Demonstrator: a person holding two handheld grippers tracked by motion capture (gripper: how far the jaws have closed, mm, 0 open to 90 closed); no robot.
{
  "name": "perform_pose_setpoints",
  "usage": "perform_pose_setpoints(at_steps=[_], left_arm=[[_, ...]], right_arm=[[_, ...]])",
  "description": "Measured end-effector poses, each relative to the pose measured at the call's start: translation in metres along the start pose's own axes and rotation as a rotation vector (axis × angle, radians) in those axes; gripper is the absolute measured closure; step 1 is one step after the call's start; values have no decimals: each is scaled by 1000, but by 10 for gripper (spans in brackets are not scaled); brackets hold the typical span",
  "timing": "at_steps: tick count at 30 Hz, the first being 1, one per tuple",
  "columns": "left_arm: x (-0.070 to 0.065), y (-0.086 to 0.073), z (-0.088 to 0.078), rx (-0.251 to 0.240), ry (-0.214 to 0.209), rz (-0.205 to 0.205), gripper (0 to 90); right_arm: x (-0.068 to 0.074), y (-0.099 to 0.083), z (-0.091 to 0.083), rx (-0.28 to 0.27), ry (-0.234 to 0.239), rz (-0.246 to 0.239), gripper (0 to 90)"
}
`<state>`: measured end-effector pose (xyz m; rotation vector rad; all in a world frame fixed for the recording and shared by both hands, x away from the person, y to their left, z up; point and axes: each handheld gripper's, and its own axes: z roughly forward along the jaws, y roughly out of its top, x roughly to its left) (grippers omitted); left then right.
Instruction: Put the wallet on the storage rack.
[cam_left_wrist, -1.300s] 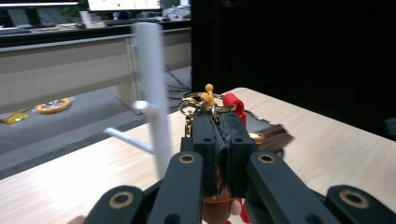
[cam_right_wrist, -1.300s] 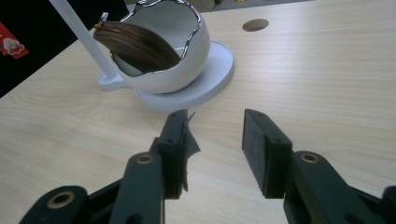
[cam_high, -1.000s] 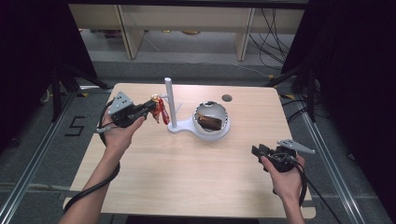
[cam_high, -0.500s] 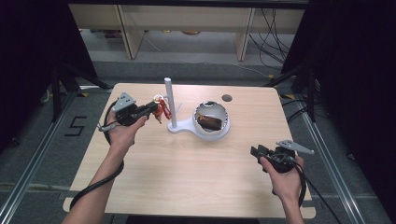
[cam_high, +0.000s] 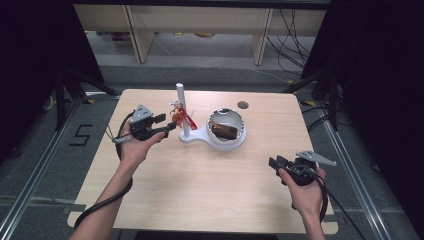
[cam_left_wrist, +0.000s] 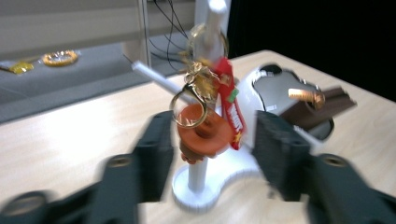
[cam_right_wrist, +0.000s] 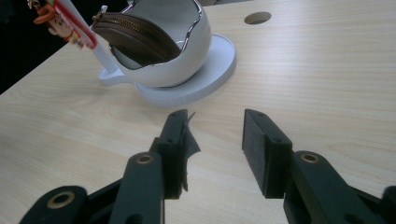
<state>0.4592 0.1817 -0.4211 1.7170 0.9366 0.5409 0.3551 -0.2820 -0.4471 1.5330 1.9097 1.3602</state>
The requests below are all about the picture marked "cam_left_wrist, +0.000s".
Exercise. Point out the dark curtain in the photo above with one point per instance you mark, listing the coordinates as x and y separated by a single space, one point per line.
311 37

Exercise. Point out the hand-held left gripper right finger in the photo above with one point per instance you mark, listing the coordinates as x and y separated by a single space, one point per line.
281 149

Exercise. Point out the white jewellery stand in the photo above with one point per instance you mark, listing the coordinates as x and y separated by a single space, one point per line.
199 179

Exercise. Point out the white plate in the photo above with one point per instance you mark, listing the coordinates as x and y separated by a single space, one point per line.
275 90

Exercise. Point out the small yellow item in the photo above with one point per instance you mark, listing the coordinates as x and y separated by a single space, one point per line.
20 67

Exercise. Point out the beige wooden desk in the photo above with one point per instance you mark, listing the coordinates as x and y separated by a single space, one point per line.
77 21

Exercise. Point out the brown zip pouch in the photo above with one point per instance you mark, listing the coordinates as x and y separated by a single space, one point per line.
323 109

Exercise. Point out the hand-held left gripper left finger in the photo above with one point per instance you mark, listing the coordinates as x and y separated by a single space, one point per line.
154 155

